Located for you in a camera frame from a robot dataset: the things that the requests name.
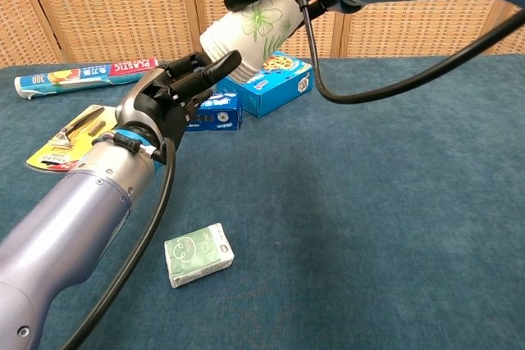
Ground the blue felt table mat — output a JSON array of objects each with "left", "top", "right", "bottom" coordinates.
[{"left": 0, "top": 53, "right": 525, "bottom": 350}]

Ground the stack of white paper cups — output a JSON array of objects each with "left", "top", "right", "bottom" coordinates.
[{"left": 199, "top": 0, "right": 307, "bottom": 85}]

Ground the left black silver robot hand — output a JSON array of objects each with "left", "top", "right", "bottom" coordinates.
[{"left": 116, "top": 49, "right": 243, "bottom": 154}]

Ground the green tissue pack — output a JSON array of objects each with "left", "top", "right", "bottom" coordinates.
[{"left": 163, "top": 222, "right": 235, "bottom": 289}]

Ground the blue pink oreo box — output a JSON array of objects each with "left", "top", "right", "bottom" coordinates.
[{"left": 184, "top": 91, "right": 243, "bottom": 133}]

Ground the wicker folding screen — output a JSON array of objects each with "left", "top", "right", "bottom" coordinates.
[{"left": 0, "top": 0, "right": 525, "bottom": 69}]

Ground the razor in yellow package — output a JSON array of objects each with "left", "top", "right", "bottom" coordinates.
[{"left": 25, "top": 104, "right": 120, "bottom": 173}]

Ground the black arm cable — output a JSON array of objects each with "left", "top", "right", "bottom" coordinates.
[
  {"left": 293, "top": 0, "right": 525, "bottom": 105},
  {"left": 61, "top": 136, "right": 177, "bottom": 350}
]

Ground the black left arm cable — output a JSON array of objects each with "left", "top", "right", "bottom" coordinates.
[{"left": 61, "top": 136, "right": 177, "bottom": 350}]

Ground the blue cookie box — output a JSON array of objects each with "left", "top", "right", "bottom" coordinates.
[{"left": 216, "top": 51, "right": 315, "bottom": 120}]

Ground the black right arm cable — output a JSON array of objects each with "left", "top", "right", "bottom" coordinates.
[{"left": 293, "top": 0, "right": 525, "bottom": 105}]

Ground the blue red plastic wrap box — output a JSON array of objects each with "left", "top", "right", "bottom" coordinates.
[{"left": 14, "top": 57, "right": 160, "bottom": 101}]

